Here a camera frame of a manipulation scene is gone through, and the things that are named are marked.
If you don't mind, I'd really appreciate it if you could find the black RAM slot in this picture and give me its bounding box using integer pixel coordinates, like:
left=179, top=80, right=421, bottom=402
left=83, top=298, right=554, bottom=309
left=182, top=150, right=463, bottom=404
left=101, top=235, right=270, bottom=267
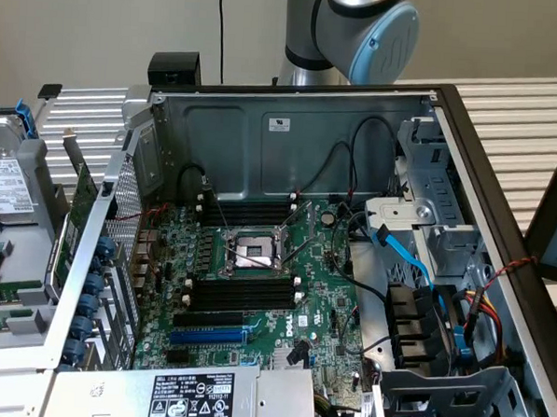
left=202, top=199, right=292, bottom=217
left=192, top=282, right=295, bottom=302
left=202, top=192, right=292, bottom=211
left=192, top=290, right=296, bottom=311
left=192, top=299, right=296, bottom=319
left=202, top=212, right=292, bottom=231
left=193, top=273, right=296, bottom=294
left=202, top=205, right=292, bottom=223

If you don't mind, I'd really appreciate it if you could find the metal socket cover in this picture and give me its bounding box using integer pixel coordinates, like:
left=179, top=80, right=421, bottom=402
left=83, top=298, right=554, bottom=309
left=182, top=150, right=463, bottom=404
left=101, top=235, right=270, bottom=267
left=278, top=198, right=318, bottom=249

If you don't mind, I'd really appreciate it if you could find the CPU socket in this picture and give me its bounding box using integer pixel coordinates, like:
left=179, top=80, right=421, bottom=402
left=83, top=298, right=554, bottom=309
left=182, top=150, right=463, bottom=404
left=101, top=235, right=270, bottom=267
left=216, top=223, right=297, bottom=283

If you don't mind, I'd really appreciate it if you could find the open PC case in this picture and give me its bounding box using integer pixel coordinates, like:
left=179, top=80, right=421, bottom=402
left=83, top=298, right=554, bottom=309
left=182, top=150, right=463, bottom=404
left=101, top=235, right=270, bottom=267
left=0, top=61, right=557, bottom=417

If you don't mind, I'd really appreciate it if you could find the white case label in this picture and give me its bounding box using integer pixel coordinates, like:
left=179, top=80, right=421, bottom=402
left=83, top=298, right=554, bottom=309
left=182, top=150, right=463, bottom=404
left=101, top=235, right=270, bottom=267
left=262, top=116, right=294, bottom=133

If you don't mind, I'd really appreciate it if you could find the green Dell motherboard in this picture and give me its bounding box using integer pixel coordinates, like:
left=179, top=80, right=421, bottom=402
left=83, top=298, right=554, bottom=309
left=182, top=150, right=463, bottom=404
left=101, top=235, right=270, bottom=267
left=131, top=189, right=378, bottom=396

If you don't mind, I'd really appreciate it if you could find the long black expansion slot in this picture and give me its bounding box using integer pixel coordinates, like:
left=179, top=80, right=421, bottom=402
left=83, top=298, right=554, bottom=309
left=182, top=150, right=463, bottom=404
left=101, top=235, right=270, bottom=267
left=173, top=309, right=245, bottom=332

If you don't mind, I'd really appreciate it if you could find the metal rear port block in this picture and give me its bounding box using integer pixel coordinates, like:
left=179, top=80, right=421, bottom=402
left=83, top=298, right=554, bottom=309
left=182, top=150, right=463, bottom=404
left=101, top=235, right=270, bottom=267
left=132, top=228, right=160, bottom=293

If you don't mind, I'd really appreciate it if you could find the black SATA plug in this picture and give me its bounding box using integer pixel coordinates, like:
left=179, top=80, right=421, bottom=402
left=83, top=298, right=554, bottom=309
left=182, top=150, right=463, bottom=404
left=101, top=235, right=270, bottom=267
left=287, top=338, right=311, bottom=366

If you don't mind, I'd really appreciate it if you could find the blue expansion slot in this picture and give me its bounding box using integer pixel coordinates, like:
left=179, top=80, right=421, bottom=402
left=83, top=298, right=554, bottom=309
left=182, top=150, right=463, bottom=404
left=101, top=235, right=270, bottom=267
left=168, top=327, right=249, bottom=351

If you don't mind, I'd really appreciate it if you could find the silver chipset heatsink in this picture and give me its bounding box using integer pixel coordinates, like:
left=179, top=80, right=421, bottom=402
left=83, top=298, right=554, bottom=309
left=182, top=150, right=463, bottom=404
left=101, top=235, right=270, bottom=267
left=272, top=345, right=311, bottom=370

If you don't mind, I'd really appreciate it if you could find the metal disk bay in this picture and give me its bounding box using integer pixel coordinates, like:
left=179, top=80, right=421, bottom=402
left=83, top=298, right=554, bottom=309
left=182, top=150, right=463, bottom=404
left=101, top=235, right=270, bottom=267
left=361, top=113, right=493, bottom=282

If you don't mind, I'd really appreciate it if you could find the black fan shroud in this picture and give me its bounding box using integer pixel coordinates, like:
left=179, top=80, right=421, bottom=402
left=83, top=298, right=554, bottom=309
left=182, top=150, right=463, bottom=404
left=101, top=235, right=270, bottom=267
left=381, top=280, right=458, bottom=373

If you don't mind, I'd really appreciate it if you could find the black box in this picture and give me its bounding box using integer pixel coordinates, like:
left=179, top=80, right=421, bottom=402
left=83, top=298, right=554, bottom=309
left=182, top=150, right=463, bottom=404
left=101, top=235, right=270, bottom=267
left=146, top=49, right=203, bottom=88

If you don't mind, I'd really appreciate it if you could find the blue slot retainer knob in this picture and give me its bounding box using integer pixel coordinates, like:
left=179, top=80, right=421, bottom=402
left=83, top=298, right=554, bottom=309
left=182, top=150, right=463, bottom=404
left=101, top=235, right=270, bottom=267
left=70, top=314, right=94, bottom=339
left=77, top=291, right=101, bottom=317
left=84, top=272, right=108, bottom=299
left=93, top=234, right=118, bottom=261
left=62, top=338, right=86, bottom=366

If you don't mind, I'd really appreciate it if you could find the silver power supply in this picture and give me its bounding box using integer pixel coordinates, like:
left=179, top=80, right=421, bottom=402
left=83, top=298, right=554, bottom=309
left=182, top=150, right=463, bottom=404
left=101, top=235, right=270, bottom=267
left=49, top=353, right=321, bottom=417

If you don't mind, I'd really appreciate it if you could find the green graphics card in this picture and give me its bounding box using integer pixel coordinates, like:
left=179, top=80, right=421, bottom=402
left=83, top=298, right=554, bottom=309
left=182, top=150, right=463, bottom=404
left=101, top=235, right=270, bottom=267
left=43, top=126, right=107, bottom=300

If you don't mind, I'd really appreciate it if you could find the blue plastic latch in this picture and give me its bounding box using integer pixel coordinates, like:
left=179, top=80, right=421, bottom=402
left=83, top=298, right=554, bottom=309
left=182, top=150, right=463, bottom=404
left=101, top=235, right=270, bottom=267
left=459, top=313, right=478, bottom=368

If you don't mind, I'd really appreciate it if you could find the grey drive cage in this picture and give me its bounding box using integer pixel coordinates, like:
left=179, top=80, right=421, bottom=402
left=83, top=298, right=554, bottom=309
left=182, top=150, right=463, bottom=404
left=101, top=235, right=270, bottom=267
left=370, top=358, right=540, bottom=417

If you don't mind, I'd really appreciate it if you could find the grey parts rack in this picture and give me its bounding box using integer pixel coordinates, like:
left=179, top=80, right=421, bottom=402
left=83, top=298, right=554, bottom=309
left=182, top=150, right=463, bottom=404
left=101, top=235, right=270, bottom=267
left=0, top=95, right=79, bottom=355

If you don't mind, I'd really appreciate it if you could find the black table end cap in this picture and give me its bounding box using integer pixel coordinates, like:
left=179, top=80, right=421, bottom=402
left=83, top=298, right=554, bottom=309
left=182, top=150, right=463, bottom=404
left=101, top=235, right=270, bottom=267
left=37, top=82, right=63, bottom=101

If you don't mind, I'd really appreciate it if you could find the black framed monitor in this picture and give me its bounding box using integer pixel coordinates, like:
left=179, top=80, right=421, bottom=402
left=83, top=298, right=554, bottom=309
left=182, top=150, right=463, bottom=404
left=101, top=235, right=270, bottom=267
left=522, top=132, right=557, bottom=285

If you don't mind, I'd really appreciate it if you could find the blue disk carrier clip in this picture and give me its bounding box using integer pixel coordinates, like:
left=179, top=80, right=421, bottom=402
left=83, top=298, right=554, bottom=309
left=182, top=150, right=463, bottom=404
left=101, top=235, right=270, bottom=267
left=13, top=99, right=42, bottom=139

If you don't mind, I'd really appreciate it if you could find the silver hard disk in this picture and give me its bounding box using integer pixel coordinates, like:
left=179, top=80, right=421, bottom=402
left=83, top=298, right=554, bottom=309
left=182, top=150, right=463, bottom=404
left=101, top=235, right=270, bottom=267
left=0, top=114, right=44, bottom=228

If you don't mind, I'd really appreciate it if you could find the short black looped wire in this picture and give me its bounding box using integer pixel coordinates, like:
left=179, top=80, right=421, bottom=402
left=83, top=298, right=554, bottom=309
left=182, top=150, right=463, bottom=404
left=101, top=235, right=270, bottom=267
left=178, top=163, right=210, bottom=199

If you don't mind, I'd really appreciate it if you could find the thick black wire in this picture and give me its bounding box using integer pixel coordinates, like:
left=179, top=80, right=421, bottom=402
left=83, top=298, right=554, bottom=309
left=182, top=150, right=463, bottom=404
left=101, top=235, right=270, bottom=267
left=327, top=206, right=399, bottom=302

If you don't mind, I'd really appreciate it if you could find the thin red wire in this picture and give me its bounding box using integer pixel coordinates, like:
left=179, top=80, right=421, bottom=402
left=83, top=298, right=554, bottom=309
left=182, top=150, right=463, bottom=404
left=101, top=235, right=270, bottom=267
left=139, top=202, right=174, bottom=230

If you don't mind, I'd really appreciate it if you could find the blue SATA wire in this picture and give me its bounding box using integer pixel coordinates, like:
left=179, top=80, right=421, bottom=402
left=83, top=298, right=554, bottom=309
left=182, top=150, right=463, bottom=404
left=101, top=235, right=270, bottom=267
left=368, top=224, right=454, bottom=321

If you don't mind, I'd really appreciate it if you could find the thin black wire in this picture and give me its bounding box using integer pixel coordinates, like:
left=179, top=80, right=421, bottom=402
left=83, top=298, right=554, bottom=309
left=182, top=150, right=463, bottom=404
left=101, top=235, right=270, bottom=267
left=352, top=331, right=397, bottom=358

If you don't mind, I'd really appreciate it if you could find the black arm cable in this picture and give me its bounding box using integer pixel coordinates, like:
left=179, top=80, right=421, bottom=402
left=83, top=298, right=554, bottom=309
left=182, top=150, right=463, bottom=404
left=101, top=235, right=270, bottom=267
left=214, top=0, right=229, bottom=83

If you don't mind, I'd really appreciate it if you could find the yellow black wire bundle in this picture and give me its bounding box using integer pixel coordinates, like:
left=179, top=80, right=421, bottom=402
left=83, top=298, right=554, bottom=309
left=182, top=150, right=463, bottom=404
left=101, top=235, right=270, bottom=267
left=313, top=391, right=372, bottom=417

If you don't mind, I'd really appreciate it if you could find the yellow red power wire bundle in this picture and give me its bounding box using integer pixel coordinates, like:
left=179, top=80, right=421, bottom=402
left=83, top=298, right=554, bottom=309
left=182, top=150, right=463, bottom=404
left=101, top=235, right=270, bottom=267
left=456, top=285, right=511, bottom=367

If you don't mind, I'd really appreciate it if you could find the red black twisted wire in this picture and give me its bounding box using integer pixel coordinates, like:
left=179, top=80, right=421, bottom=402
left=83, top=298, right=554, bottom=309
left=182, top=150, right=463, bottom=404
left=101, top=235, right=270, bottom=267
left=481, top=253, right=539, bottom=291

